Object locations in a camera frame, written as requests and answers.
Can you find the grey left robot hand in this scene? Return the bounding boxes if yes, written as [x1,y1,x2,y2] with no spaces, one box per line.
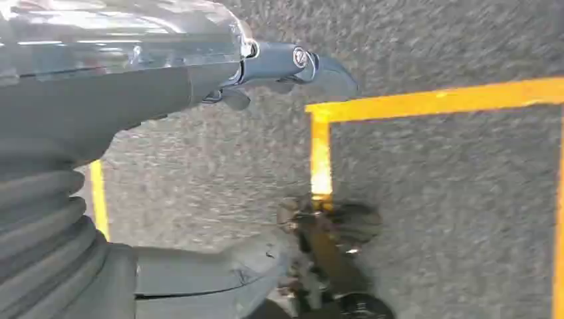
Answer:
[0,0,360,319]

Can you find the yellow floor tape strip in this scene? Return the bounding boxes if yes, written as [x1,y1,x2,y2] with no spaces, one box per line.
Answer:
[88,159,112,242]

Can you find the ribbed grey left arm sleeve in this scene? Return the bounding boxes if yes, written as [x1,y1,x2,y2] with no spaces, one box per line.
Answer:
[0,143,112,319]

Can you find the yellow floor tape rectangle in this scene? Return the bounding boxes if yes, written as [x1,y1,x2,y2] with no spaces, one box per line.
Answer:
[305,76,564,319]

